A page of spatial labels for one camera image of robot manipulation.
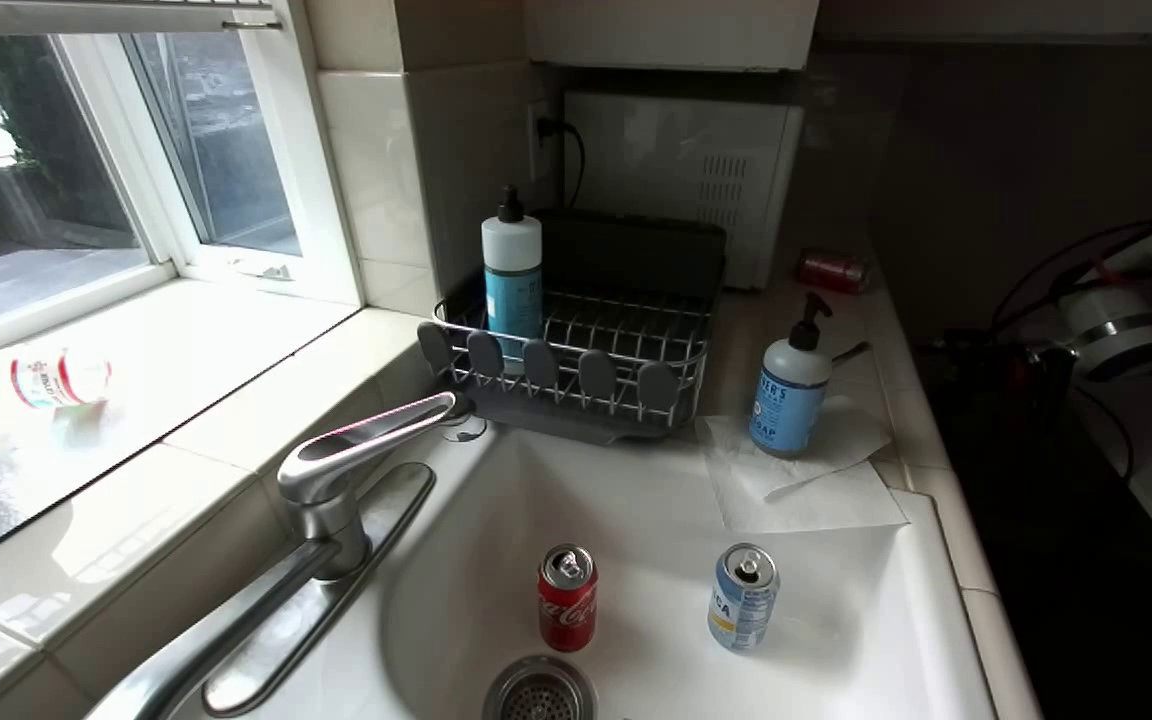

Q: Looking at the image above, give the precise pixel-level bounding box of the grey dish drying rack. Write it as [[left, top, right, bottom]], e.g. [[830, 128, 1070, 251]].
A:
[[415, 213, 728, 443]]

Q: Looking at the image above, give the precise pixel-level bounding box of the blue dish soap bottle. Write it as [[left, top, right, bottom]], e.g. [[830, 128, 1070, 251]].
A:
[[481, 187, 546, 335]]

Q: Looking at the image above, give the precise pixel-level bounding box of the blue hand soap pump bottle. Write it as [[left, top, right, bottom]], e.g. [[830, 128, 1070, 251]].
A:
[[750, 294, 832, 455]]

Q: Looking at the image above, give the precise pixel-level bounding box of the red soda can upright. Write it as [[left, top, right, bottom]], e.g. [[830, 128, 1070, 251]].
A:
[[536, 544, 601, 653]]

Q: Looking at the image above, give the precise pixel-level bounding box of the red soda can lying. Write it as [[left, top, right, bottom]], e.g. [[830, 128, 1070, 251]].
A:
[[796, 251, 868, 298]]

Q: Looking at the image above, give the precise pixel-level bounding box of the blue soda can upright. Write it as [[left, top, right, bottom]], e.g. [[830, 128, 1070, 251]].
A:
[[710, 544, 781, 653]]

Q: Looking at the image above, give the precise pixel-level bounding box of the white folded paper towel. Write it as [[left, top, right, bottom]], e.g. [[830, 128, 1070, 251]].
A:
[[705, 398, 904, 538]]

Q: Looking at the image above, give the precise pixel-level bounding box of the metal sink drain strainer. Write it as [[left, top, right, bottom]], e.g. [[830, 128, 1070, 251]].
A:
[[481, 657, 595, 720]]

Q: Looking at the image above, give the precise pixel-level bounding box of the white sink basin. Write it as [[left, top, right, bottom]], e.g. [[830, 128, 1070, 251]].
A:
[[384, 433, 994, 720]]

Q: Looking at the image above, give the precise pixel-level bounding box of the chrome sink faucet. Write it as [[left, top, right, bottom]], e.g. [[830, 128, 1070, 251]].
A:
[[88, 392, 470, 720]]

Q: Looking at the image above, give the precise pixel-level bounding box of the clear red striped plastic cup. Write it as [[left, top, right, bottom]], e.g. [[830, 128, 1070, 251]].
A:
[[9, 353, 114, 411]]

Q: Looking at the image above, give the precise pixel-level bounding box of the white framed window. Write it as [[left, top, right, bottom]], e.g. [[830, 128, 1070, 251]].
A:
[[0, 0, 359, 350]]

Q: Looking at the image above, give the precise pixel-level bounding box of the black microwave power cord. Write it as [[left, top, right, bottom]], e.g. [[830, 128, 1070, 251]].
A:
[[536, 116, 592, 218]]

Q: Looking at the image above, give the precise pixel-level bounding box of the white wall power outlet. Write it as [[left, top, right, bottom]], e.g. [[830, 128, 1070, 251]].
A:
[[530, 104, 566, 176]]

